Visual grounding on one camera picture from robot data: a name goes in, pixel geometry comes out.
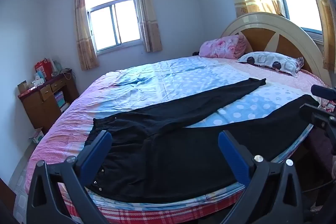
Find folded pink floral blanket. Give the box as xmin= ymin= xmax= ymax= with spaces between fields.
xmin=199 ymin=34 xmax=250 ymax=59

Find stack of pastel books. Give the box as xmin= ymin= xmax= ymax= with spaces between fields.
xmin=54 ymin=91 xmax=70 ymax=112

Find cream and wood headboard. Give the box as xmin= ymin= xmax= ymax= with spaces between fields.
xmin=221 ymin=12 xmax=332 ymax=85

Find black pants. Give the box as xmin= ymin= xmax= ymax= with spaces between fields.
xmin=84 ymin=78 xmax=319 ymax=205

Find red paper bag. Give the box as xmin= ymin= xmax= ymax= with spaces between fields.
xmin=35 ymin=58 xmax=52 ymax=81

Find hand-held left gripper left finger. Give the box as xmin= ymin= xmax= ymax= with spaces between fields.
xmin=26 ymin=130 xmax=113 ymax=224

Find dark maroon cloth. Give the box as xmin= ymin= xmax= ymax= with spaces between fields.
xmin=302 ymin=130 xmax=336 ymax=189

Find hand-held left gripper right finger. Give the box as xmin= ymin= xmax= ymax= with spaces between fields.
xmin=218 ymin=130 xmax=305 ymax=224

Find beige patterned curtain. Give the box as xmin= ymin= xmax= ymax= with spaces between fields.
xmin=133 ymin=0 xmax=163 ymax=52
xmin=73 ymin=0 xmax=100 ymax=71

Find patterned grey-white pillow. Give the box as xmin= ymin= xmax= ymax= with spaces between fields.
xmin=237 ymin=51 xmax=305 ymax=78

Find wooden desk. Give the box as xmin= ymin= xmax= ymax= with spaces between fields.
xmin=18 ymin=70 xmax=79 ymax=133

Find sliding glass window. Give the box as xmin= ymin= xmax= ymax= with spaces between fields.
xmin=84 ymin=0 xmax=143 ymax=54

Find bed with dotted pink-blue sheet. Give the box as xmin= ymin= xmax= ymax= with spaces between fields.
xmin=25 ymin=55 xmax=332 ymax=224

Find small cardboard box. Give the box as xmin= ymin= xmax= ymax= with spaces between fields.
xmin=17 ymin=80 xmax=28 ymax=94

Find open cardboard box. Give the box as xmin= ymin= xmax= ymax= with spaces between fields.
xmin=28 ymin=127 xmax=45 ymax=145

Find pale green bag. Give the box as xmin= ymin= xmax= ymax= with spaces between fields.
xmin=51 ymin=59 xmax=63 ymax=75

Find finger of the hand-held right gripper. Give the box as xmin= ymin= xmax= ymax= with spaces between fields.
xmin=300 ymin=103 xmax=336 ymax=138
xmin=311 ymin=84 xmax=336 ymax=101

